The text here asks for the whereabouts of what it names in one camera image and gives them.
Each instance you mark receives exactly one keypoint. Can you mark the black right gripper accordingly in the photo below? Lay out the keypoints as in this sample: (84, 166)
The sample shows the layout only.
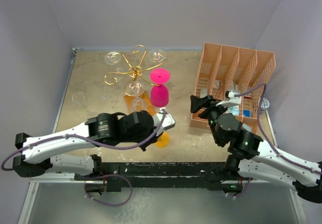
(197, 103)

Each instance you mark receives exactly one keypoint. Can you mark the magenta plastic goblet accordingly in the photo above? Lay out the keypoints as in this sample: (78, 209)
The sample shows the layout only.
(159, 95)

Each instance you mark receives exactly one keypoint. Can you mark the yellow plastic goblet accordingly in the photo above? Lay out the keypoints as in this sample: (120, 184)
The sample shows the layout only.
(163, 140)

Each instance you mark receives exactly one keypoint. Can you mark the clear wine glass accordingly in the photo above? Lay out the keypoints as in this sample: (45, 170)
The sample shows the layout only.
(112, 58)
(156, 55)
(134, 88)

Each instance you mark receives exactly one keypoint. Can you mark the clear wine glass front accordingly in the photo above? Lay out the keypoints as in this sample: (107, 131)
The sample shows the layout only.
(134, 88)

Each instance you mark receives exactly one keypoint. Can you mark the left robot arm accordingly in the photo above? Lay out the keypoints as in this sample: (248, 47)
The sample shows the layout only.
(36, 156)

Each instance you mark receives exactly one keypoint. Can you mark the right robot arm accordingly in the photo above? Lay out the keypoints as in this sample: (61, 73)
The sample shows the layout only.
(253, 157)

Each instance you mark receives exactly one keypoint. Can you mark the wooden rack base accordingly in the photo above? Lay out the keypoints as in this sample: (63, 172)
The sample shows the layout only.
(140, 103)

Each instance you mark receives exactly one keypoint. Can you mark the peach plastic file organizer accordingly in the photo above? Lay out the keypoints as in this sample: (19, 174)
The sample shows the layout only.
(224, 68)

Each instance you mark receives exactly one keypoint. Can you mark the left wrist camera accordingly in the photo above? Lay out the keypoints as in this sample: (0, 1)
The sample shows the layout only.
(163, 121)

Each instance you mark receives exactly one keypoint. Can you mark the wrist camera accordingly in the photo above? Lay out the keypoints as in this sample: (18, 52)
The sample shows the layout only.
(163, 121)
(232, 98)

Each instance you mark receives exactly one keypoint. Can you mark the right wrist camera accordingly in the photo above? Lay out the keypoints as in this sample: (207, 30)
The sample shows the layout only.
(232, 98)

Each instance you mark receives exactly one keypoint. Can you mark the gold wire glass rack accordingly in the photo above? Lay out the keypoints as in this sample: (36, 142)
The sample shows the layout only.
(134, 71)

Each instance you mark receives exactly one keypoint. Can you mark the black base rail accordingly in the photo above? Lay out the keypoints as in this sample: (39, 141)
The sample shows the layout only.
(207, 175)

